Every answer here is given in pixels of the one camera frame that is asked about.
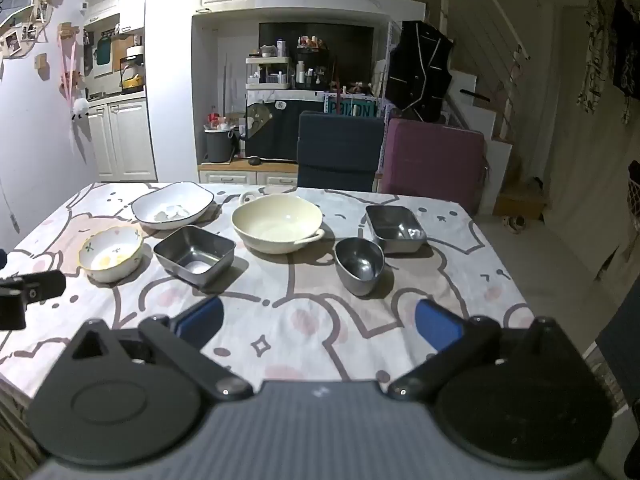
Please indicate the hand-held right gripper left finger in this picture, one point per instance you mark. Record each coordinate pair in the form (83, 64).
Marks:
(200, 321)

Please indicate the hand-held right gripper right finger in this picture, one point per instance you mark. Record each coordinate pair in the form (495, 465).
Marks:
(436, 326)

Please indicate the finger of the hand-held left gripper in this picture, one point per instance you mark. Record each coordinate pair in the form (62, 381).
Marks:
(42, 286)

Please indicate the large rectangular steel container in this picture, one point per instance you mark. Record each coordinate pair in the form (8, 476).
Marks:
(194, 255)

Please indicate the lemon print ceramic bowl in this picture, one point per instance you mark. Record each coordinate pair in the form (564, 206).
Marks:
(110, 255)

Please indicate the white plate with dark rim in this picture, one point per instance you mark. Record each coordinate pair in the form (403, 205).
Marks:
(172, 205)

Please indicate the round steel bowl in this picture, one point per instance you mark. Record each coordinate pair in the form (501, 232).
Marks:
(359, 265)

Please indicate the bear print tablecloth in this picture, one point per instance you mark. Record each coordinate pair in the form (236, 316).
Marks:
(300, 310)

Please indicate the small rectangular steel container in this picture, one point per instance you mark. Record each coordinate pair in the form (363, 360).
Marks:
(395, 227)

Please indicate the cardboard box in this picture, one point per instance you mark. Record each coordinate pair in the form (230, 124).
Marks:
(520, 203)

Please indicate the white lower kitchen cabinets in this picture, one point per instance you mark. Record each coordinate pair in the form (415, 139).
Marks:
(122, 140)

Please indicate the white kitchen cabinets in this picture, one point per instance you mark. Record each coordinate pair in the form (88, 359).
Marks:
(112, 2)
(122, 140)

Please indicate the maroon chair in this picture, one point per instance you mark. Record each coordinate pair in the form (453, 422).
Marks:
(432, 157)

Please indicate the black computer mouse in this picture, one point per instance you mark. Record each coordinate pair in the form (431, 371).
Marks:
(255, 161)

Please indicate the grey bin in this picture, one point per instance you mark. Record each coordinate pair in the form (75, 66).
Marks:
(218, 144)

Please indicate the white plush toy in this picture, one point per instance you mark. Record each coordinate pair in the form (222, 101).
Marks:
(80, 106)

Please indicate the dark blue chair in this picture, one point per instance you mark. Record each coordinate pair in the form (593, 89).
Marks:
(340, 152)

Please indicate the black printed cloth cover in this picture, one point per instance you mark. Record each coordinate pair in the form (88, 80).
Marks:
(272, 130)

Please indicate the white staircase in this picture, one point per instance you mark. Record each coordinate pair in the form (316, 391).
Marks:
(480, 110)

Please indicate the pink hanging ribbon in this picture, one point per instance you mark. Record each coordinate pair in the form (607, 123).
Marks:
(70, 60)

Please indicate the teal sign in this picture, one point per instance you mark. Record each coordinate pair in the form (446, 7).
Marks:
(351, 109)

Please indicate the countertop kitchen appliance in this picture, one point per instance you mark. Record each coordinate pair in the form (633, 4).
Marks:
(132, 70)

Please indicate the black jacket with white trim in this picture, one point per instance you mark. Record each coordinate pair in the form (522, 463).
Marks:
(420, 70)

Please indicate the white shelf organiser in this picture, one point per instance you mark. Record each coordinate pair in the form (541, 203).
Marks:
(269, 72)

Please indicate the black cosmetics organiser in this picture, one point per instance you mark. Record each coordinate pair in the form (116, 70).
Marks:
(312, 65)

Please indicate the white upper kitchen cabinets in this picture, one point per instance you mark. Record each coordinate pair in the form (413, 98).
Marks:
(112, 2)

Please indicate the floral hanging garment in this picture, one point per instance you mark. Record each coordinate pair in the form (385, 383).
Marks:
(597, 50)

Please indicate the black hanging garment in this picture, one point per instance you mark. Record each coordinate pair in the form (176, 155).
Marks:
(627, 45)

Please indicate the wall photo collage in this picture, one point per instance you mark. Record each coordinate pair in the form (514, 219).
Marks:
(25, 5)

